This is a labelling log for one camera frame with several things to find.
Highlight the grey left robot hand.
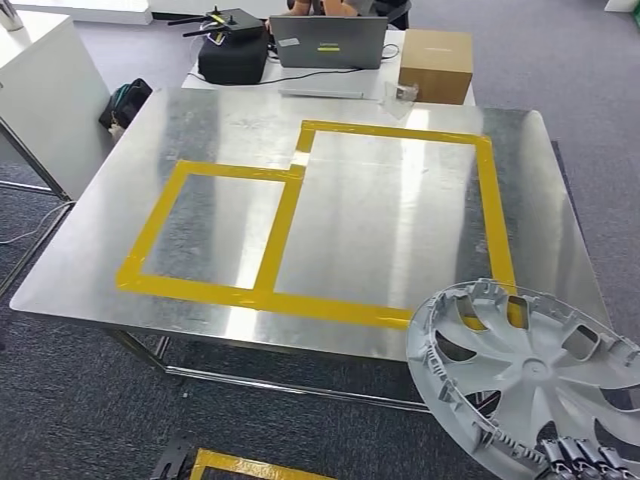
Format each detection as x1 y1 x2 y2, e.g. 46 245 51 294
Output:
149 437 192 480

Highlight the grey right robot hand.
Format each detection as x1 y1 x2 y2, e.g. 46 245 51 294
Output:
539 435 640 480

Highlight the grey plastic wheel hubcap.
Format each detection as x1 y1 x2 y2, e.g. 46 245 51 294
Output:
405 278 640 480

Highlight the yellow workbench tape outline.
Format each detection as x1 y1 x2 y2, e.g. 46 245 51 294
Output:
115 119 528 333

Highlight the steel workbench table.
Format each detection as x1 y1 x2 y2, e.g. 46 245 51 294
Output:
8 87 614 415

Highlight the yellow floor tape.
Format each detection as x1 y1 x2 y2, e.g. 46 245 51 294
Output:
189 448 337 480

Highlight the black backpack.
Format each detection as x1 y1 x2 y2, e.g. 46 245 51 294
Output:
98 78 154 144

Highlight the white desk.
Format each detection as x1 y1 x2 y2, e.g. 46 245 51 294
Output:
180 29 476 107
0 9 115 299

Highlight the black carry case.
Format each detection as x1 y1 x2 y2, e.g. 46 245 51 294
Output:
197 29 271 86

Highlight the white flat device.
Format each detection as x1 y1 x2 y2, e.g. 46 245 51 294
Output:
278 87 366 102

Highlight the clear plastic bag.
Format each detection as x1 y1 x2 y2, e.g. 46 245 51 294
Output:
382 81 420 122

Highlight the brown cardboard box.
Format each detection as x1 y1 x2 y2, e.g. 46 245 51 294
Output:
398 28 475 106

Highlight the grey laptop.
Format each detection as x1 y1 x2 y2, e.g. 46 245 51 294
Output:
269 15 389 71

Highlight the person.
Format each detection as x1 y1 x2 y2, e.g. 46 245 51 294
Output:
265 0 414 33

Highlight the white floor cable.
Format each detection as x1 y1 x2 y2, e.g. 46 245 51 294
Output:
0 200 77 248

